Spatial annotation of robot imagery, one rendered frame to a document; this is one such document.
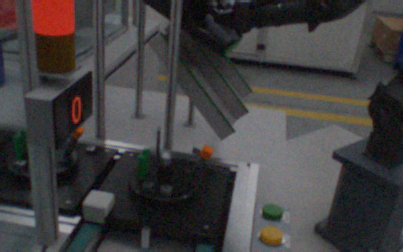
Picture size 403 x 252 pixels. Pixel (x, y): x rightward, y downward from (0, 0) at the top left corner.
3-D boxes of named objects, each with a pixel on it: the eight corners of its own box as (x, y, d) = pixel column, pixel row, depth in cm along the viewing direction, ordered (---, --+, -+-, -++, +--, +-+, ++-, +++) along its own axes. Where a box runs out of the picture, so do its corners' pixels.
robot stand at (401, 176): (408, 244, 97) (438, 164, 88) (370, 271, 88) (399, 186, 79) (351, 209, 106) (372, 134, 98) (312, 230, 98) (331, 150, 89)
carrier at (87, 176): (118, 156, 102) (119, 105, 96) (74, 220, 80) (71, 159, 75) (19, 139, 104) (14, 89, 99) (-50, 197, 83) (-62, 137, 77)
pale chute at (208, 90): (236, 120, 116) (249, 111, 114) (221, 141, 105) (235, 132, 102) (170, 32, 113) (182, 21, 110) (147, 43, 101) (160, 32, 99)
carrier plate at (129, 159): (229, 174, 99) (231, 166, 98) (214, 245, 77) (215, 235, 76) (125, 157, 101) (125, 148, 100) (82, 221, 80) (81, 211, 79)
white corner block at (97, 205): (115, 211, 83) (115, 192, 82) (106, 226, 79) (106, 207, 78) (91, 206, 84) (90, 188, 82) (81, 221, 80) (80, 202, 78)
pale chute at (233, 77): (241, 99, 129) (253, 91, 127) (228, 115, 118) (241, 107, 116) (182, 20, 126) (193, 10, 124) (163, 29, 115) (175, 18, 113)
